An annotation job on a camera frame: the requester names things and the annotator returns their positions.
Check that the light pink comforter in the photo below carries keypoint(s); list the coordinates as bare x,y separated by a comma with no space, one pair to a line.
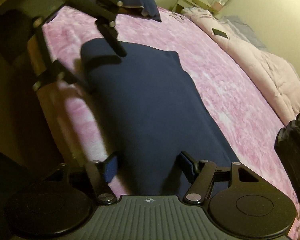
274,77

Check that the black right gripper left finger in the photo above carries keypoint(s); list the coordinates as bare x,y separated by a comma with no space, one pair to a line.
101,174

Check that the black phone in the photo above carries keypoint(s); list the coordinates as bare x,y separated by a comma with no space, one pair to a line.
219,33

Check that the stack of folded black clothes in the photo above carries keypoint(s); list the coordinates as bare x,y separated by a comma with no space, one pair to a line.
287,147

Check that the navy blue garment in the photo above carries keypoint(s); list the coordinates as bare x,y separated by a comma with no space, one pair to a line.
151,110

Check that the pink fleece blanket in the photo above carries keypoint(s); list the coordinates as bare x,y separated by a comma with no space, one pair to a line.
246,119

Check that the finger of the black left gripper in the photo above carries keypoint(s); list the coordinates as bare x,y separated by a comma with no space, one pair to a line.
46,70
105,22

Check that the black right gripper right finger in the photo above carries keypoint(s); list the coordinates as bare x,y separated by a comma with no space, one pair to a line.
199,174

